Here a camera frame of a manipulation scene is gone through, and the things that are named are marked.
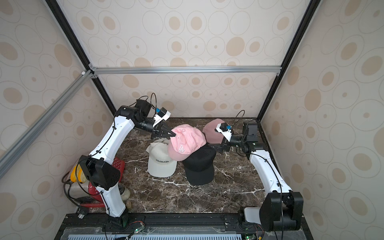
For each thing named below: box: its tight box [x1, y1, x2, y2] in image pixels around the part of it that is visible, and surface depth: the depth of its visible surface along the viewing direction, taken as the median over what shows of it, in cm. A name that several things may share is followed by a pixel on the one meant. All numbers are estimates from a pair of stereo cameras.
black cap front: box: [182, 143, 217, 186], surface depth 90 cm
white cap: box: [146, 138, 178, 178], surface depth 92 cm
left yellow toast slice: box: [70, 164, 78, 183], surface depth 71 cm
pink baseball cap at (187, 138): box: [168, 124, 207, 162], surface depth 71 cm
